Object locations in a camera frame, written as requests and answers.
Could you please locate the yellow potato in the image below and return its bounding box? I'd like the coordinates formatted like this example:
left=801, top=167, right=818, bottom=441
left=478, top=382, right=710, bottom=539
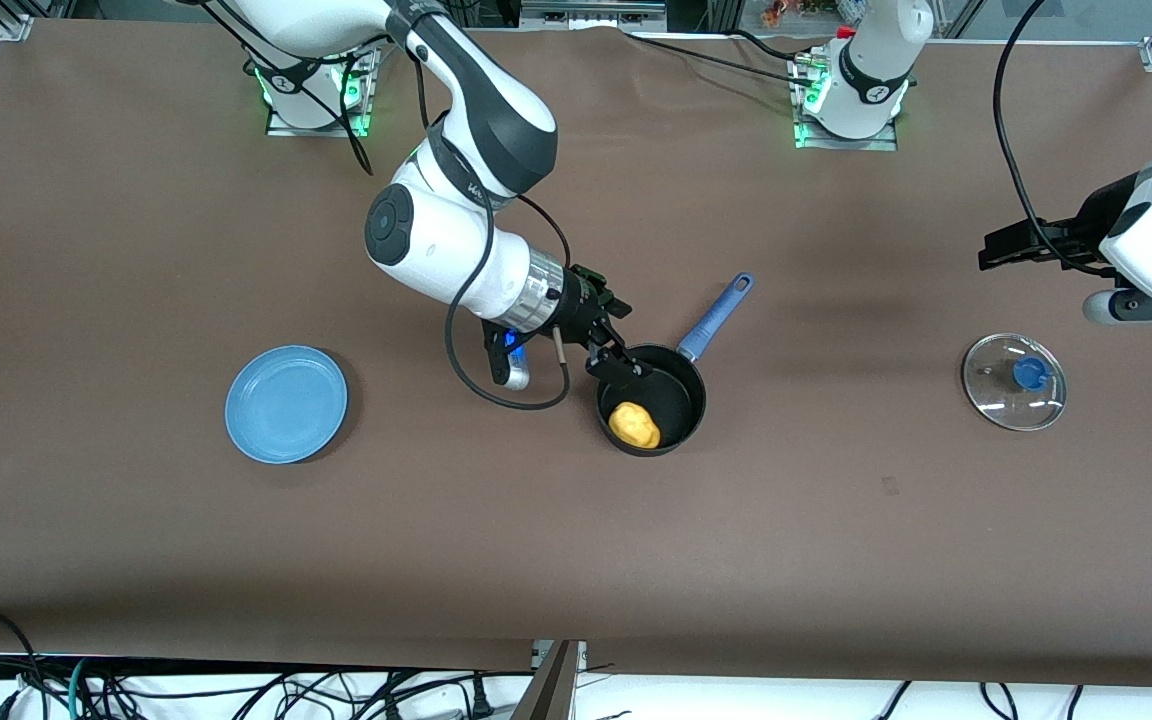
left=607, top=402, right=663, bottom=451

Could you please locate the glass lid with blue knob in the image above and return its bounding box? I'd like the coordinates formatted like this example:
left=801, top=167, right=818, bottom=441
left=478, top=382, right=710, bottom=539
left=962, top=333, right=1069, bottom=433

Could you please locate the brown table cover sheet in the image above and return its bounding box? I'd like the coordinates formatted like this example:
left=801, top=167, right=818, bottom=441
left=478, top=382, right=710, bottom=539
left=0, top=18, right=1152, bottom=691

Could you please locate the blue round plate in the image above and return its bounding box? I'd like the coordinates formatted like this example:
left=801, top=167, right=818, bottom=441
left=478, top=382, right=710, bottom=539
left=225, top=345, right=350, bottom=466

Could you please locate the aluminium profile beam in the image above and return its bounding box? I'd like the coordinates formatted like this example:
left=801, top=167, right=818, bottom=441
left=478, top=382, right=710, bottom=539
left=509, top=640, right=589, bottom=720

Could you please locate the black pot with blue handle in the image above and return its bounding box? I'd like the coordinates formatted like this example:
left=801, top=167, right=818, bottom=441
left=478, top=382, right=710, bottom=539
left=595, top=272, right=755, bottom=458

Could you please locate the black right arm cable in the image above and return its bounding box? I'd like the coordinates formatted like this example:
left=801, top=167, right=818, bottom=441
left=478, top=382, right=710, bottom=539
left=206, top=0, right=574, bottom=412

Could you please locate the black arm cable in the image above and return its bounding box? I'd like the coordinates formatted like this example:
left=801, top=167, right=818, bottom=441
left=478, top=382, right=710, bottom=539
left=206, top=0, right=574, bottom=412
left=994, top=0, right=1119, bottom=278

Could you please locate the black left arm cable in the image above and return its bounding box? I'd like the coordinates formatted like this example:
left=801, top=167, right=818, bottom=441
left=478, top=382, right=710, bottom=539
left=994, top=0, right=1119, bottom=278

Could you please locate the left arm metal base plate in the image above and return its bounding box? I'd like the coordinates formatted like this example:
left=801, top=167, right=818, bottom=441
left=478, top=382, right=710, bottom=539
left=789, top=48, right=900, bottom=151

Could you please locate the thin black cable on table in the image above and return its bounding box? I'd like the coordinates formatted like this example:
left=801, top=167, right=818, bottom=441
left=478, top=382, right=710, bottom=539
left=624, top=28, right=822, bottom=89

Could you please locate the silver aluminium frame rail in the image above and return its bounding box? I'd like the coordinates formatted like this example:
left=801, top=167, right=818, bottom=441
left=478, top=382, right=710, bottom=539
left=520, top=0, right=669, bottom=31

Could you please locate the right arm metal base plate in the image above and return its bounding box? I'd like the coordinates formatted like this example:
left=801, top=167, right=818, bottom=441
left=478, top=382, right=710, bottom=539
left=264, top=45, right=374, bottom=138

